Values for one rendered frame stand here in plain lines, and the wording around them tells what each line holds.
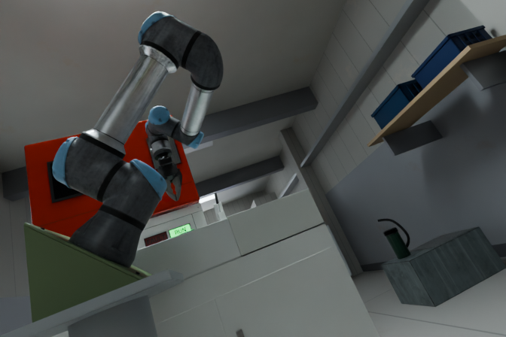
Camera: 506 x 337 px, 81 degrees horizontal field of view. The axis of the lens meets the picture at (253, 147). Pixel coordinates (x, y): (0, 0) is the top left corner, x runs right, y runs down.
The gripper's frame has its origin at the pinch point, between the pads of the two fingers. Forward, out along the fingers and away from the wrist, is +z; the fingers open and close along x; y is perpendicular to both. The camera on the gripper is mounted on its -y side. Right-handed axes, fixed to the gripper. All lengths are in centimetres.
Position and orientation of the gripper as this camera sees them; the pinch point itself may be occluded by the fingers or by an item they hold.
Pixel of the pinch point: (175, 196)
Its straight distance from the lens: 116.0
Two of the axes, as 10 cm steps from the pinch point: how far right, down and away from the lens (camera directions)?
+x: -9.1, 2.5, -3.4
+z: 3.7, 8.5, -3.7
